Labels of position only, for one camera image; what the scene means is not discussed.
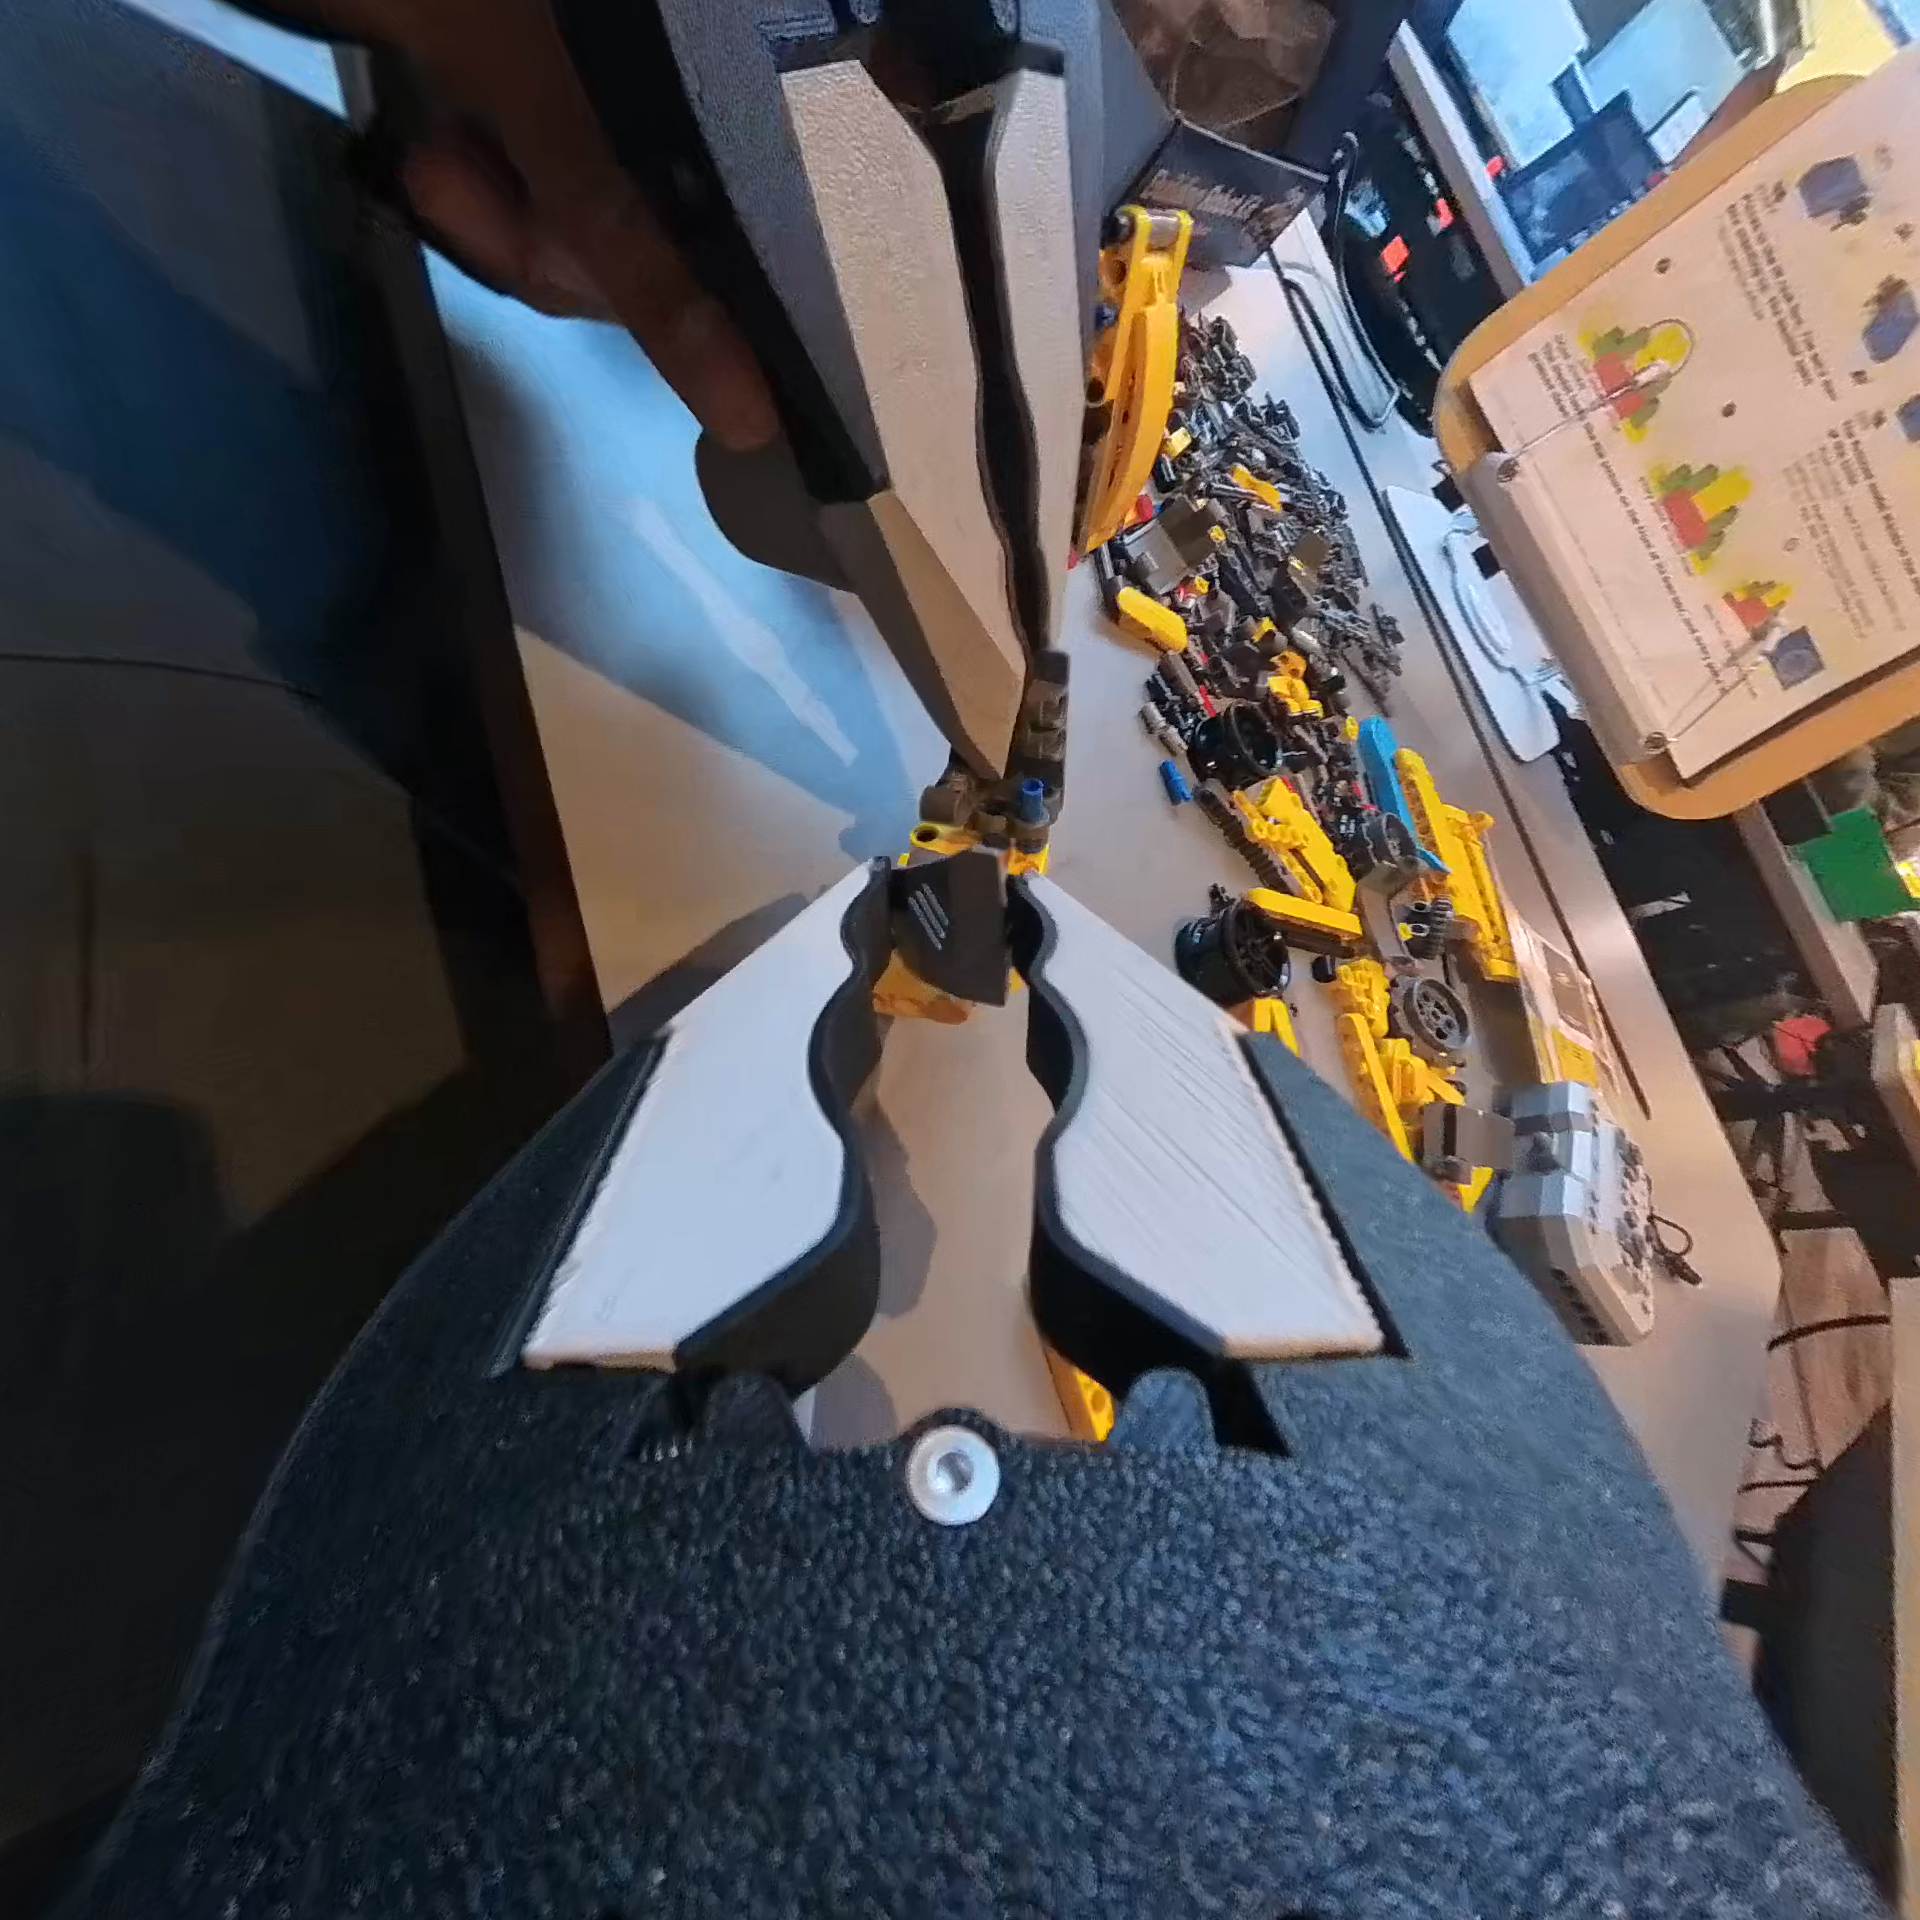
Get grey toy wheel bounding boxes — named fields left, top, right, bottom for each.
left=1386, top=976, right=1478, bottom=1059

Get black spoked toy wheel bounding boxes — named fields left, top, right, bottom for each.
left=1172, top=885, right=1295, bottom=1010

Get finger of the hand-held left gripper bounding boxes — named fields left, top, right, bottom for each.
left=982, top=67, right=1087, bottom=664
left=776, top=57, right=1050, bottom=784

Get grey toy motor block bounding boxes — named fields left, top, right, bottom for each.
left=1476, top=1079, right=1658, bottom=1346

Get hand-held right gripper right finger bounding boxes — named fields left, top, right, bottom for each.
left=1013, top=867, right=1390, bottom=1457

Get black toy wheel hub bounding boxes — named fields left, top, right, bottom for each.
left=1190, top=704, right=1292, bottom=788

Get person's legs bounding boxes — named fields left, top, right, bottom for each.
left=0, top=0, right=617, bottom=1503

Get dark blue cardboard box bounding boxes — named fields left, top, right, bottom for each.
left=1111, top=0, right=1418, bottom=271

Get grey desk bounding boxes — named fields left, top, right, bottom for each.
left=428, top=195, right=1786, bottom=1547

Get partly built yellow toy vehicle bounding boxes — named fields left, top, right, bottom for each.
left=1072, top=208, right=1202, bottom=559

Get wooden board with instruction sheet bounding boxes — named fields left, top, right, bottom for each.
left=1430, top=47, right=1920, bottom=818

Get pile of loose toy bricks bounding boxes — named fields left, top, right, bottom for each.
left=1094, top=300, right=1518, bottom=1202

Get blue curved toy panel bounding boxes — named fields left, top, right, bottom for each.
left=1352, top=719, right=1418, bottom=842

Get black cable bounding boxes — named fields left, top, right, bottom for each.
left=1266, top=248, right=1404, bottom=436

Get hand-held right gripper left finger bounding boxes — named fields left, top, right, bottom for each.
left=517, top=861, right=889, bottom=1453

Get dark grey striped toy panel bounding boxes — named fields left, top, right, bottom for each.
left=884, top=848, right=1022, bottom=1010

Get white stand base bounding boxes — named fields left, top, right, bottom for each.
left=1380, top=481, right=1567, bottom=768

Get yellow and grey brick assembly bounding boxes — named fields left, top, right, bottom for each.
left=873, top=648, right=1074, bottom=1024

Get printed instruction booklet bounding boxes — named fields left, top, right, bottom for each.
left=1506, top=908, right=1629, bottom=1104

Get person's left hand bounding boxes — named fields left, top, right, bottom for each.
left=358, top=0, right=783, bottom=455

